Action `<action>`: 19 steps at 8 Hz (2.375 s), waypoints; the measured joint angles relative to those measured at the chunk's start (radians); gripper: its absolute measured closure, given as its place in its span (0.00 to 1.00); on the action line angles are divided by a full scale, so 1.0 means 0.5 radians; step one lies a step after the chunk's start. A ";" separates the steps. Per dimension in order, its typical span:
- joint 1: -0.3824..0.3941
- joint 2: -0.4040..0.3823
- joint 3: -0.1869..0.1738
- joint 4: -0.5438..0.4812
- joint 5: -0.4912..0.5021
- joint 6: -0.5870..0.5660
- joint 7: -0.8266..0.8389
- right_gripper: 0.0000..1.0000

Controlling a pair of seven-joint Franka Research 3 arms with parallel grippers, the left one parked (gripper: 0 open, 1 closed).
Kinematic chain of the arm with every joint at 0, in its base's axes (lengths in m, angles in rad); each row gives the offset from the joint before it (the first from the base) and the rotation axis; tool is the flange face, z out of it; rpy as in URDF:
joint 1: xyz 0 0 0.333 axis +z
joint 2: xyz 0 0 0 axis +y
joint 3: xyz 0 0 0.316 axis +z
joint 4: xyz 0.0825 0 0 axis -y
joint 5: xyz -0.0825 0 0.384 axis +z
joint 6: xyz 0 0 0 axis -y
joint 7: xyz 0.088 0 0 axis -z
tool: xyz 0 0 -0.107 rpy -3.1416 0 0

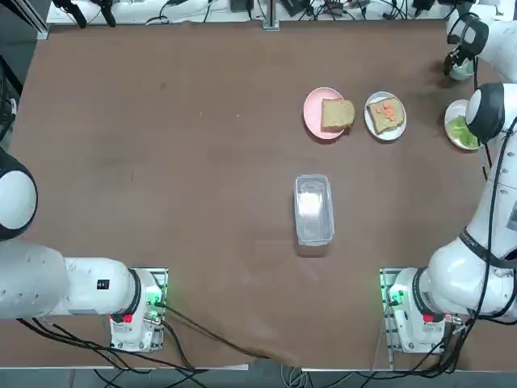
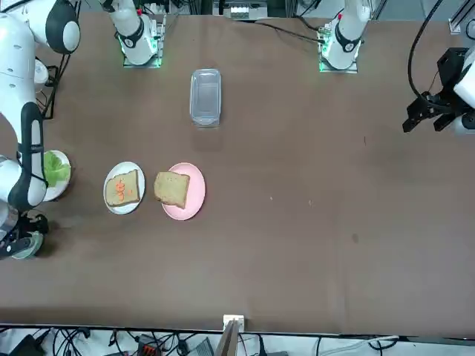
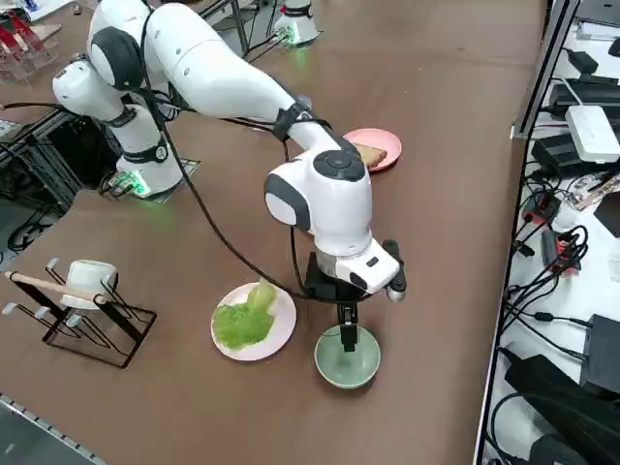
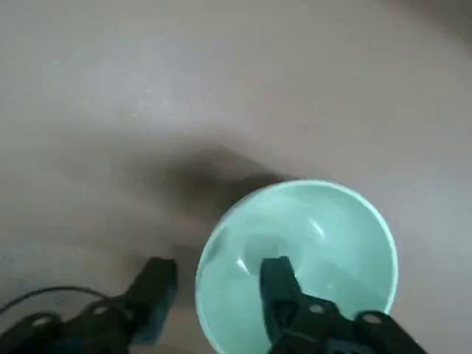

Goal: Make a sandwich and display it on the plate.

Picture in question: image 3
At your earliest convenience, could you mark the black wire cup rack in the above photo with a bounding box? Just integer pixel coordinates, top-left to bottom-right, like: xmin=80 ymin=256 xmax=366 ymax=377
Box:
xmin=3 ymin=258 xmax=159 ymax=370

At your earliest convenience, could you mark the brown bread slice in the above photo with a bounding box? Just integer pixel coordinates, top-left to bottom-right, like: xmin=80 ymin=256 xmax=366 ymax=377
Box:
xmin=356 ymin=143 xmax=388 ymax=170

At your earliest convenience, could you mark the wooden stick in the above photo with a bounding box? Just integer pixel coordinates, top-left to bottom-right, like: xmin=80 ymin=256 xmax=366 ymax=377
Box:
xmin=4 ymin=270 xmax=110 ymax=304

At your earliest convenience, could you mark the green lettuce leaf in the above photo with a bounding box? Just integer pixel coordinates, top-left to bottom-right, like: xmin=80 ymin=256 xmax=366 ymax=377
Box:
xmin=212 ymin=276 xmax=278 ymax=351

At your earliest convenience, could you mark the grey aluminium rail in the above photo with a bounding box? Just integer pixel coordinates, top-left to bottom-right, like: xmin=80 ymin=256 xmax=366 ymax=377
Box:
xmin=0 ymin=387 xmax=106 ymax=465

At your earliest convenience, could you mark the small black adapter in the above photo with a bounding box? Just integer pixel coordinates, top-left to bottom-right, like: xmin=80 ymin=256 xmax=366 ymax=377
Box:
xmin=566 ymin=47 xmax=600 ymax=75

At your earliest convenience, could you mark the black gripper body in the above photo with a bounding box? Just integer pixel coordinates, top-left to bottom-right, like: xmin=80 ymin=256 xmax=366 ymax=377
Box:
xmin=303 ymin=254 xmax=369 ymax=306

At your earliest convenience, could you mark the thick black hose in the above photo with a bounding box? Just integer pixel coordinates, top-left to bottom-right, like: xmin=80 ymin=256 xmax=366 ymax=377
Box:
xmin=0 ymin=100 xmax=69 ymax=113

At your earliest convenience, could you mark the black red electronic device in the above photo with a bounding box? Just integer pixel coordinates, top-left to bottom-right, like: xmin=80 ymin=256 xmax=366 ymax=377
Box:
xmin=525 ymin=192 xmax=563 ymax=225

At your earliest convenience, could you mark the black flat box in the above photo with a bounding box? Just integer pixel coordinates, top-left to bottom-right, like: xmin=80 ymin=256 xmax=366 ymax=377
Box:
xmin=549 ymin=77 xmax=620 ymax=117

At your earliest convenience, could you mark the black power adapter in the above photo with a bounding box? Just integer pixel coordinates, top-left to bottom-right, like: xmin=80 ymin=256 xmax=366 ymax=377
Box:
xmin=531 ymin=133 xmax=585 ymax=176

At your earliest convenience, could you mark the black bag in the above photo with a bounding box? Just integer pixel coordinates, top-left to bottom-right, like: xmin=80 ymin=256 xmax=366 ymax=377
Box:
xmin=503 ymin=355 xmax=620 ymax=465

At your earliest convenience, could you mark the white power strip box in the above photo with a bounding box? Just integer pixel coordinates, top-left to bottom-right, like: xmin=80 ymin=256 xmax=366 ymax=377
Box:
xmin=565 ymin=105 xmax=620 ymax=164

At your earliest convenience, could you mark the white cup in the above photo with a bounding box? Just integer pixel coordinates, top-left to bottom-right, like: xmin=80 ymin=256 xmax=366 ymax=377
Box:
xmin=60 ymin=259 xmax=119 ymax=311

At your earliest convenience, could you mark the green bowl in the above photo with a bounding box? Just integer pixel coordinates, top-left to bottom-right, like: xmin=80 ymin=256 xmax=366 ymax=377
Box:
xmin=313 ymin=324 xmax=383 ymax=390

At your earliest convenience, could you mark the aluminium frame post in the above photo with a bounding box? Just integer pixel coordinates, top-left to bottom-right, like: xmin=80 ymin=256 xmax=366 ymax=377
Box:
xmin=511 ymin=0 xmax=580 ymax=141

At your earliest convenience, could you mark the pink round plate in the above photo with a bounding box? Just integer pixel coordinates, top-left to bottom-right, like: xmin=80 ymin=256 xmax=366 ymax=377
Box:
xmin=210 ymin=282 xmax=298 ymax=362
xmin=342 ymin=127 xmax=403 ymax=171

